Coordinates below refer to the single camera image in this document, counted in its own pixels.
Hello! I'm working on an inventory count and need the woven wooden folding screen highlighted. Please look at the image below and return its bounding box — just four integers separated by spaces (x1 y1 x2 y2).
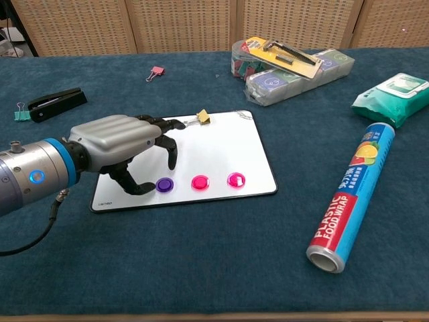
9 0 429 57

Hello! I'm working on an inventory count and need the clear box of binder clips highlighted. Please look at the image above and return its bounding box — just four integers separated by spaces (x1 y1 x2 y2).
231 40 279 81

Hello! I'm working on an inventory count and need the green binder clip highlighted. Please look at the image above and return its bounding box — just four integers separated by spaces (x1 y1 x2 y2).
13 102 33 122

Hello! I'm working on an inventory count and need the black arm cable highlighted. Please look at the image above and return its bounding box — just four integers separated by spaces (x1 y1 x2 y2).
0 189 70 258

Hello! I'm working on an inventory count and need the black stapler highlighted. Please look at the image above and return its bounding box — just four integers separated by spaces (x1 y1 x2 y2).
27 87 88 123

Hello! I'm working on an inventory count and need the pink binder clip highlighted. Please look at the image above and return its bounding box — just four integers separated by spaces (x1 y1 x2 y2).
145 66 167 83

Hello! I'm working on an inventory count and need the blue felt table cover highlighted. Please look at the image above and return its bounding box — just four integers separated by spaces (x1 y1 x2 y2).
0 46 429 318

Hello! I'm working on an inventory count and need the yellow binder clip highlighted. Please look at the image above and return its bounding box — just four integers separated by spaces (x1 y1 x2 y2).
183 109 212 127

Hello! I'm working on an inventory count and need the blue plastic food wrap roll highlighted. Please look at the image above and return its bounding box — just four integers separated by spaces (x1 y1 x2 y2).
306 122 396 274

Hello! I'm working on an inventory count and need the wrapped row of tissue packs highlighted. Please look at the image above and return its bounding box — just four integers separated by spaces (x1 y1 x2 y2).
243 49 356 107

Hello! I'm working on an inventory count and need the white magnetic board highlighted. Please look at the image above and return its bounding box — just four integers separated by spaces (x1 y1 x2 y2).
90 109 278 213

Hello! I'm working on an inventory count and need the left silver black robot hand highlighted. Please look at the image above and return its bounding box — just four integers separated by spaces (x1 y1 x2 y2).
66 113 186 197

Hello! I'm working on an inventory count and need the green wet wipes pack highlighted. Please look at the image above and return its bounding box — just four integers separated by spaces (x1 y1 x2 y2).
350 72 429 129

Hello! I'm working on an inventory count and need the purple round magnet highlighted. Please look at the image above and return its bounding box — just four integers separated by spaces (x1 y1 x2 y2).
155 177 175 194

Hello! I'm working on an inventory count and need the razor in yellow blister pack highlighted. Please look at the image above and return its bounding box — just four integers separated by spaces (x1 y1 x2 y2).
241 36 324 80

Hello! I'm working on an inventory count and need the pink round magnet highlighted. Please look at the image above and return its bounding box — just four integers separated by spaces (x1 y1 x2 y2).
191 174 212 191
227 172 247 189

